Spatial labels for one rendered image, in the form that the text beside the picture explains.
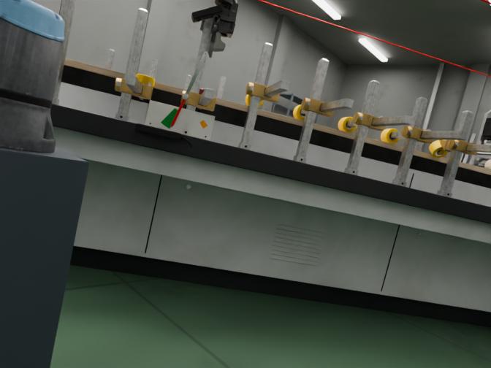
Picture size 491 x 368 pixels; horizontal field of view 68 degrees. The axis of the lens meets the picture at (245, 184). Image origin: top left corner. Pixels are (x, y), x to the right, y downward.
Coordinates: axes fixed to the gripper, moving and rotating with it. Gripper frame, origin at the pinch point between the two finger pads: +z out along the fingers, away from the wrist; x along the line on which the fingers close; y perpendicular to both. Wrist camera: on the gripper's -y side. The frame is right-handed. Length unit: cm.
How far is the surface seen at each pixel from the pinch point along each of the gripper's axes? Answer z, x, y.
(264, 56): -5.8, 6.4, 22.1
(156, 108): 23.9, 5.5, -15.6
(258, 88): 7.3, 5.7, 22.3
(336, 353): 104, -18, 70
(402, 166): 25, 8, 95
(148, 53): -75, 416, -69
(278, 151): 30, 28, 42
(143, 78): 12.0, 19.6, -24.0
